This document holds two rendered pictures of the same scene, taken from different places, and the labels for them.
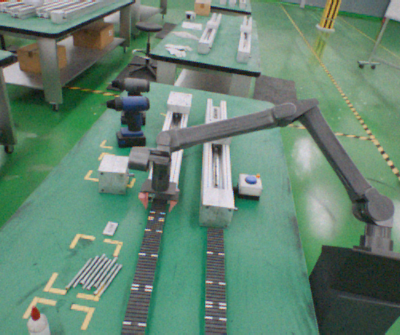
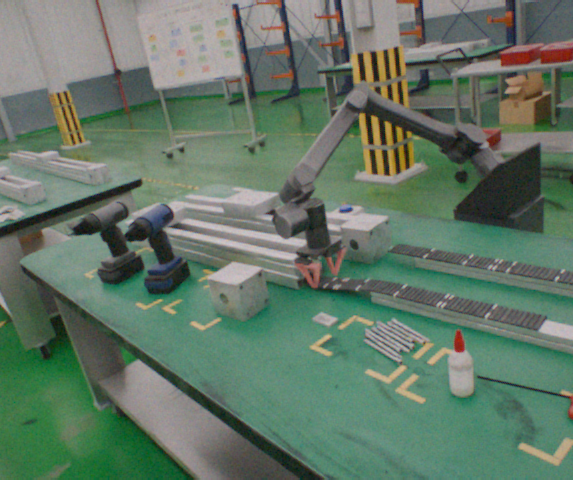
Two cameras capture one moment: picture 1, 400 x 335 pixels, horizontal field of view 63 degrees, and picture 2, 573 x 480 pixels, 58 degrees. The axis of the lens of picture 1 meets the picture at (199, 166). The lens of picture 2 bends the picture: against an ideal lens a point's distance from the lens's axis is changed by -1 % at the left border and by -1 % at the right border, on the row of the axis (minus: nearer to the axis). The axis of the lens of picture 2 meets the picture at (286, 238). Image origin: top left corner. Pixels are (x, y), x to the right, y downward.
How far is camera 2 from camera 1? 92 cm
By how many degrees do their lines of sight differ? 37
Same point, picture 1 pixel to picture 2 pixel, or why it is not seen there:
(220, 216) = (383, 236)
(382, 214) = (479, 137)
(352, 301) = (521, 216)
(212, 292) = (478, 262)
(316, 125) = (381, 102)
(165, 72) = (5, 256)
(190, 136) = (314, 166)
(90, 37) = not seen: outside the picture
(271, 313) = (514, 249)
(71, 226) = (290, 350)
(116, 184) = (258, 293)
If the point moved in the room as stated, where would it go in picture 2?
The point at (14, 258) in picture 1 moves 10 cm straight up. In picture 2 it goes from (311, 404) to (301, 356)
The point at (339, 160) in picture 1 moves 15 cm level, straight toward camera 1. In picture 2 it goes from (419, 120) to (449, 125)
